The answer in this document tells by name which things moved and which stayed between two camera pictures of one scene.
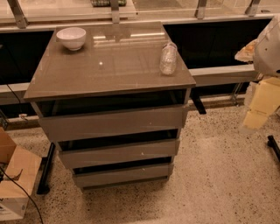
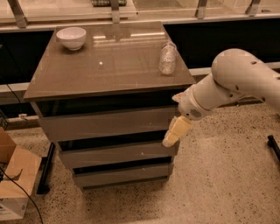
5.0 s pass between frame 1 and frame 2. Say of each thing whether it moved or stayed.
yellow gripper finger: moved
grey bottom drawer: stayed
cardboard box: stayed
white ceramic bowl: stayed
